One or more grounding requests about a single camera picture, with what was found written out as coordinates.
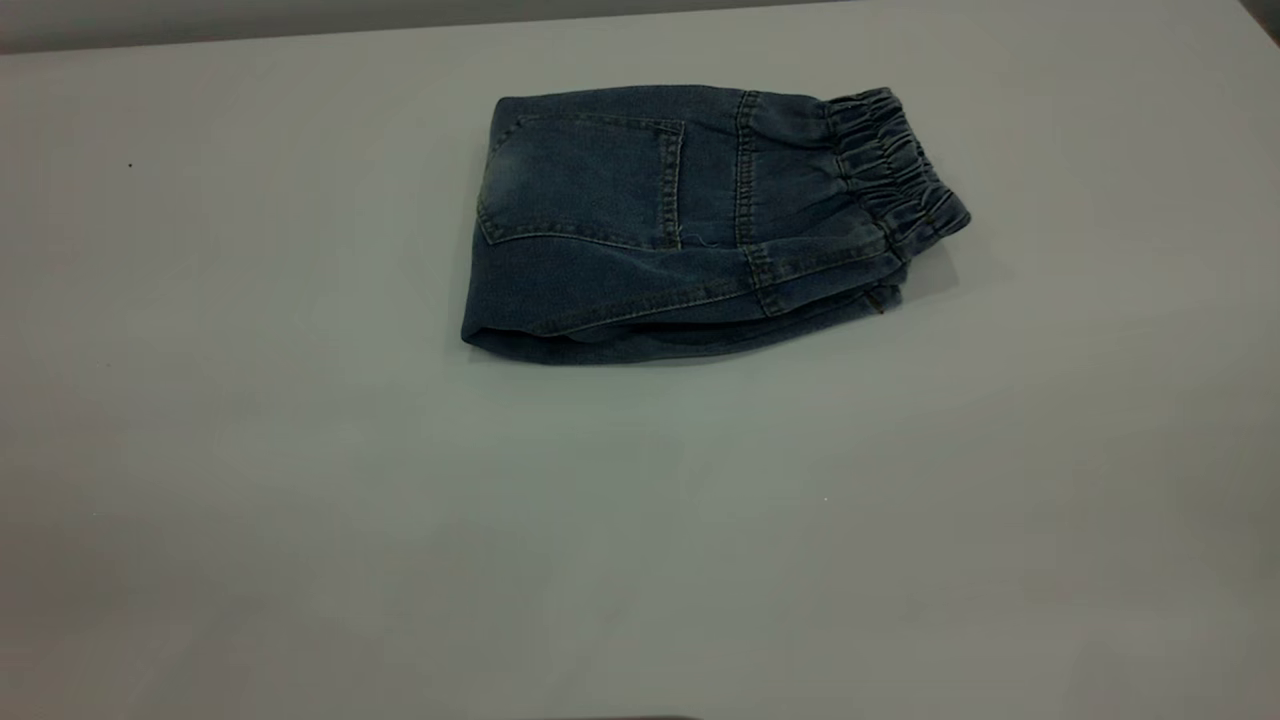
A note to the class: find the blue denim pants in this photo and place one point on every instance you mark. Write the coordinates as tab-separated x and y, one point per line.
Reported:
640	230

